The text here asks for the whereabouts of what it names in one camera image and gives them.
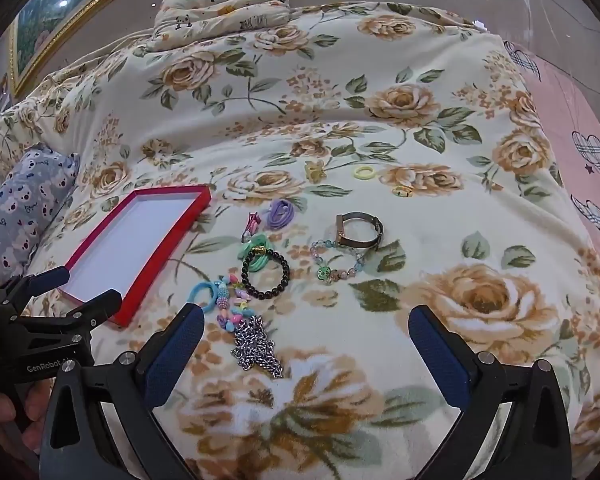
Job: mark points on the grey bear print pillow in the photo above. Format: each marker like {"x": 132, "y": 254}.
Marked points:
{"x": 30, "y": 205}

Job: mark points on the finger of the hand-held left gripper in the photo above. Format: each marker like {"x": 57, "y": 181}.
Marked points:
{"x": 47, "y": 279}
{"x": 97, "y": 305}

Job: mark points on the pink heart print sheet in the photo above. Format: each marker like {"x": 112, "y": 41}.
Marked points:
{"x": 585, "y": 125}

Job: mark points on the panda print pillow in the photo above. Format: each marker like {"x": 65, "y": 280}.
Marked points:
{"x": 220, "y": 5}

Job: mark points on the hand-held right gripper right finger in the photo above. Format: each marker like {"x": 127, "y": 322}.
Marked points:
{"x": 440, "y": 355}

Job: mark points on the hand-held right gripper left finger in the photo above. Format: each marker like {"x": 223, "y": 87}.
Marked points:
{"x": 175, "y": 355}

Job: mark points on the gold framed painting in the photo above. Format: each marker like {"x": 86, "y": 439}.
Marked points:
{"x": 55, "y": 10}

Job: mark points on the pink hair clip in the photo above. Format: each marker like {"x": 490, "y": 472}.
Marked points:
{"x": 252, "y": 222}

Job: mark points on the yellow hair clip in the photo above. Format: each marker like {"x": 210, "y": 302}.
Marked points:
{"x": 315, "y": 170}

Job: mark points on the floral fleece blanket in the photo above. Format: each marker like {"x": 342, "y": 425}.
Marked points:
{"x": 380, "y": 110}

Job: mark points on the person's left hand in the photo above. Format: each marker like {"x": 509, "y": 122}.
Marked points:
{"x": 2, "y": 412}

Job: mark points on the red jewelry box tray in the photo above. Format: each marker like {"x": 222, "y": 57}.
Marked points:
{"x": 135, "y": 245}

